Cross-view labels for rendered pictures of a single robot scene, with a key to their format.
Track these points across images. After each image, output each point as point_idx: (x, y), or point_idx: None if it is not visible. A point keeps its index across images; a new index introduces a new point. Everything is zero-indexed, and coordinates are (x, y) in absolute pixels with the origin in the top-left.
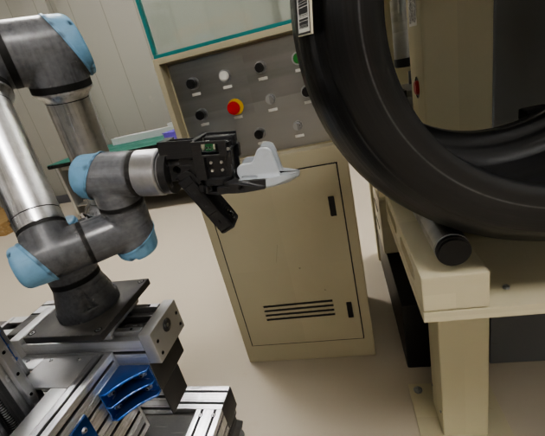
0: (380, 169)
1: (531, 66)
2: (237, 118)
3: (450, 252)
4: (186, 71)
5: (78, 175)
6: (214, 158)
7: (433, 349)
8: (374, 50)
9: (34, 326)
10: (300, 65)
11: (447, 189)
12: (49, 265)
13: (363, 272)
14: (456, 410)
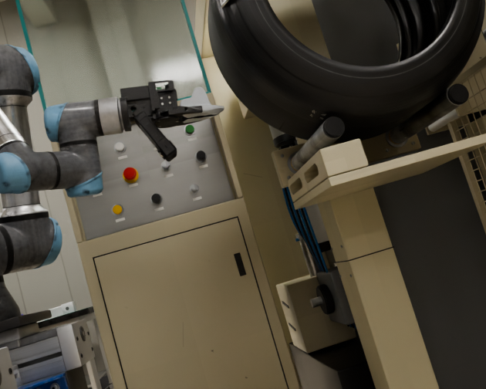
0: (277, 69)
1: None
2: (132, 187)
3: (332, 126)
4: None
5: (55, 112)
6: (163, 95)
7: (378, 377)
8: (261, 4)
9: None
10: (221, 27)
11: (315, 72)
12: (29, 166)
13: (287, 345)
14: None
